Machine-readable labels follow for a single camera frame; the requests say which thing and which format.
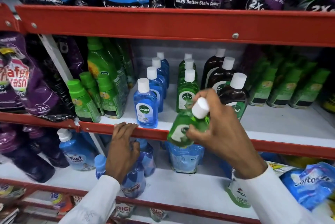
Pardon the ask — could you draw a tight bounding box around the person's right hand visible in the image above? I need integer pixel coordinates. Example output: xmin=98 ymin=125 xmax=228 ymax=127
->
xmin=186 ymin=89 xmax=268 ymax=180

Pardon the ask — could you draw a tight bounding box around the person's left hand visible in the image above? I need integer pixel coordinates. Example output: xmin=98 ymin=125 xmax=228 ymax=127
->
xmin=106 ymin=122 xmax=141 ymax=184

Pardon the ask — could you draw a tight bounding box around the green antiseptic bottle white cap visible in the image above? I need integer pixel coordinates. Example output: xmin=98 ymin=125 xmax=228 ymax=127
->
xmin=167 ymin=97 xmax=210 ymax=148
xmin=181 ymin=53 xmax=196 ymax=65
xmin=178 ymin=59 xmax=197 ymax=81
xmin=176 ymin=69 xmax=199 ymax=113

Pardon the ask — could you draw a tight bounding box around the person's right forearm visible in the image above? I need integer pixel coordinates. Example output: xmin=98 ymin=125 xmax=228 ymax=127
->
xmin=232 ymin=166 xmax=318 ymax=224

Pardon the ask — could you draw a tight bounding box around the person's left forearm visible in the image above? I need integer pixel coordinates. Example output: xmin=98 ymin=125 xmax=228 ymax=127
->
xmin=59 ymin=175 xmax=121 ymax=224

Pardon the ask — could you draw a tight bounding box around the light blue refill pouch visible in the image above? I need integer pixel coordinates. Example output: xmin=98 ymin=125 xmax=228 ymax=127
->
xmin=165 ymin=141 xmax=205 ymax=174

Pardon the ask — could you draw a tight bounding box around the blue antiseptic bottle white cap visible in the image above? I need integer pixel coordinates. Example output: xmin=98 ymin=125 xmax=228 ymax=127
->
xmin=133 ymin=78 xmax=159 ymax=129
xmin=152 ymin=57 xmax=167 ymax=99
xmin=146 ymin=66 xmax=164 ymax=113
xmin=157 ymin=52 xmax=170 ymax=89

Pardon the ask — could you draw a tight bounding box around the brown antiseptic bottle white cap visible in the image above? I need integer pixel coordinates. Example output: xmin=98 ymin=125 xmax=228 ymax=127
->
xmin=206 ymin=56 xmax=236 ymax=94
xmin=217 ymin=72 xmax=249 ymax=122
xmin=200 ymin=48 xmax=226 ymax=90

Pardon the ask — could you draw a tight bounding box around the small green cleaner bottle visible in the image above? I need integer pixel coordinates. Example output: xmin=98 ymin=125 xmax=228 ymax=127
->
xmin=80 ymin=71 xmax=104 ymax=116
xmin=66 ymin=79 xmax=101 ymax=124
xmin=97 ymin=73 xmax=124 ymax=120

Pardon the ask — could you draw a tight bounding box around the blue detergent bottle white cap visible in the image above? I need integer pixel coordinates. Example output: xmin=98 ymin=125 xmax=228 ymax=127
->
xmin=57 ymin=128 xmax=98 ymax=171

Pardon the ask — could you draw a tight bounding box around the white red detergent packet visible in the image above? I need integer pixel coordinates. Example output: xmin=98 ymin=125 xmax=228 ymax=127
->
xmin=149 ymin=208 xmax=168 ymax=223
xmin=115 ymin=203 xmax=136 ymax=219

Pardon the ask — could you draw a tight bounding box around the white green pouch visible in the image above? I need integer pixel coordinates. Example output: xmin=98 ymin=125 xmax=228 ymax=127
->
xmin=225 ymin=173 xmax=252 ymax=209

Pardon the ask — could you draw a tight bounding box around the orange detergent packet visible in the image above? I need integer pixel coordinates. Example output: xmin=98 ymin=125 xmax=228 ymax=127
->
xmin=49 ymin=192 xmax=74 ymax=215

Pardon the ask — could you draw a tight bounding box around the yellow white packet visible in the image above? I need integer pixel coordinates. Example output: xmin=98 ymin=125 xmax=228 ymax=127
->
xmin=266 ymin=160 xmax=297 ymax=178

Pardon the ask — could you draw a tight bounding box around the large green cleaner bottle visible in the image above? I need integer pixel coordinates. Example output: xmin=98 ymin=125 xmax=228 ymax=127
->
xmin=103 ymin=37 xmax=137 ymax=90
xmin=87 ymin=36 xmax=129 ymax=119

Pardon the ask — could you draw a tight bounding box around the row of green refill pouches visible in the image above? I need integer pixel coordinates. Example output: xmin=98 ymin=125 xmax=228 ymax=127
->
xmin=245 ymin=46 xmax=332 ymax=109

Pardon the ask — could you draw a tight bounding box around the red metal shelf rack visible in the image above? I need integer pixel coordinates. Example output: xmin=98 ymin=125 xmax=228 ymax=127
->
xmin=0 ymin=2 xmax=335 ymax=224

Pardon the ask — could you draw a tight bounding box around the dark purple pouch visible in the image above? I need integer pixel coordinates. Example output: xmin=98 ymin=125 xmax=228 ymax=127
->
xmin=54 ymin=35 xmax=85 ymax=79

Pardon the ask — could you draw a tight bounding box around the blue white softener pouch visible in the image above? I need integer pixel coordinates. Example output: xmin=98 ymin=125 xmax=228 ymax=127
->
xmin=280 ymin=162 xmax=335 ymax=212

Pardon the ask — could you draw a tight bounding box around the multicoloured detergent packet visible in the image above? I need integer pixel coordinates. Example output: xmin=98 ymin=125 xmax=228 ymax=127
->
xmin=0 ymin=184 xmax=27 ymax=204

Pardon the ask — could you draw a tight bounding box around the purple pouch with pink label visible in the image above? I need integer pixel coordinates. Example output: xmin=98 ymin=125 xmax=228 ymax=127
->
xmin=0 ymin=31 xmax=77 ymax=123

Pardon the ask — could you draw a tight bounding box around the yellow black pouch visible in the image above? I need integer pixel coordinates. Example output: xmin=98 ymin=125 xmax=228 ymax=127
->
xmin=321 ymin=89 xmax=335 ymax=114

